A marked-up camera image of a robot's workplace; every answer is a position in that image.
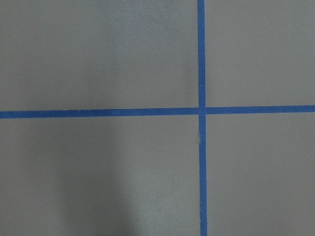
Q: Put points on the blue tape strip vertical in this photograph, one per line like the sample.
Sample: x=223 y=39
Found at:
x=202 y=117

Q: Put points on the blue tape strip horizontal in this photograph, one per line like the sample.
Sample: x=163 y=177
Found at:
x=157 y=112

